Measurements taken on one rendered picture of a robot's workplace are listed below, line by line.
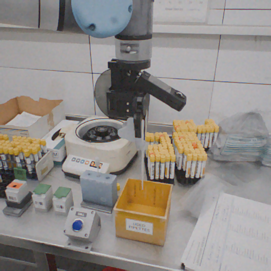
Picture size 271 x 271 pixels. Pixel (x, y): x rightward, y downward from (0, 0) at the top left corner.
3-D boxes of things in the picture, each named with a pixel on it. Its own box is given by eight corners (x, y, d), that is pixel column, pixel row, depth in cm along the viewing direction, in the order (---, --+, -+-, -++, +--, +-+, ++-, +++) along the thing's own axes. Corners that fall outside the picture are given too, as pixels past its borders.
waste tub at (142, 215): (114, 237, 72) (113, 209, 67) (127, 202, 83) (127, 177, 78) (164, 247, 69) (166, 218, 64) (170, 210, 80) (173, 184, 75)
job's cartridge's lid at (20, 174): (12, 165, 79) (14, 164, 80) (14, 179, 81) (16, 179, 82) (24, 168, 79) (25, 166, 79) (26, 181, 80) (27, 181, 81)
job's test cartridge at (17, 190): (9, 205, 80) (4, 188, 77) (19, 195, 84) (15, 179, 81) (20, 207, 79) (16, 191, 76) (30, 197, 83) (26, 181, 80)
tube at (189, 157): (190, 180, 92) (193, 154, 87) (188, 183, 91) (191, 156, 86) (185, 179, 93) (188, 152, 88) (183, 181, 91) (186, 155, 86)
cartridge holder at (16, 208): (3, 213, 79) (0, 204, 78) (22, 193, 87) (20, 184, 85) (19, 217, 78) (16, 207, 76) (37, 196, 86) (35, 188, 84)
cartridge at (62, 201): (54, 214, 79) (51, 196, 76) (62, 202, 83) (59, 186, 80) (67, 216, 78) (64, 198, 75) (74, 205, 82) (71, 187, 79)
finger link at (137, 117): (137, 131, 63) (137, 96, 59) (144, 132, 62) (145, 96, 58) (132, 140, 59) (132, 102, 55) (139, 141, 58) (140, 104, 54)
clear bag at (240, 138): (209, 163, 102) (217, 118, 93) (199, 140, 118) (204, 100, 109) (277, 162, 103) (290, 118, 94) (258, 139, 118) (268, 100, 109)
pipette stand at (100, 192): (80, 206, 82) (77, 180, 77) (90, 191, 88) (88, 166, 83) (110, 213, 79) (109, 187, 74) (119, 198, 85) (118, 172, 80)
